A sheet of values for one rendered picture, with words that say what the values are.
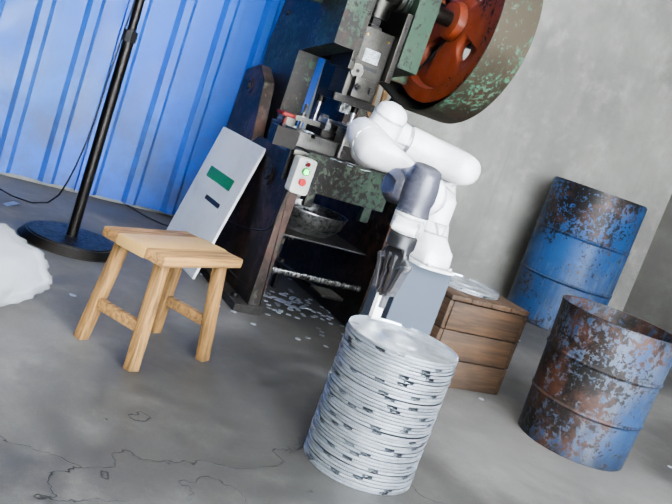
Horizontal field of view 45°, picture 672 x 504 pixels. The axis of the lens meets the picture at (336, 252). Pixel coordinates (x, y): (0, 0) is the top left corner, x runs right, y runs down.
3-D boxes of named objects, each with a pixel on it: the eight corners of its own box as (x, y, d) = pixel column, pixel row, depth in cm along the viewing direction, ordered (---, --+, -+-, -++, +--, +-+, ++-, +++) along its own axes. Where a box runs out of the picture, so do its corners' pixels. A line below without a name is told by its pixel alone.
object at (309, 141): (389, 175, 336) (394, 161, 335) (294, 145, 314) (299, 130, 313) (357, 160, 362) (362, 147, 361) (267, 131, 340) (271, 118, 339)
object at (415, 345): (456, 347, 217) (457, 344, 217) (458, 378, 189) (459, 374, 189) (354, 309, 220) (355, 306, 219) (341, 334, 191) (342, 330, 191)
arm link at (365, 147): (362, 121, 232) (402, 173, 208) (416, 140, 241) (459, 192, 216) (346, 155, 236) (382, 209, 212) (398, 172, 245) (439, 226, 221)
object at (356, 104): (371, 119, 333) (376, 106, 332) (329, 104, 323) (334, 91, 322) (354, 113, 347) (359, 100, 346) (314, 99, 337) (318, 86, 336)
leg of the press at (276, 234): (260, 316, 311) (337, 88, 296) (232, 311, 305) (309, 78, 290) (195, 245, 390) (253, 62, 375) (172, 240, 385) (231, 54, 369)
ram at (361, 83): (377, 106, 326) (402, 34, 322) (345, 95, 319) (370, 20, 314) (358, 100, 341) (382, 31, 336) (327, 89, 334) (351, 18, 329)
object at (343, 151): (375, 172, 315) (387, 139, 313) (345, 162, 309) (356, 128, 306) (348, 159, 337) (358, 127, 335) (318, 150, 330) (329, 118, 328)
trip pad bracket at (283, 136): (285, 180, 305) (302, 129, 302) (262, 173, 300) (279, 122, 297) (279, 176, 310) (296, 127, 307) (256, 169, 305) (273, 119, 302)
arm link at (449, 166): (406, 123, 267) (428, 130, 250) (467, 154, 276) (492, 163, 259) (391, 154, 268) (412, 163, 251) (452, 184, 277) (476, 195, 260)
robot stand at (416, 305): (406, 395, 278) (453, 273, 271) (361, 387, 271) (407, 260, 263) (385, 373, 294) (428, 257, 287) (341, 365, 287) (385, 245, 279)
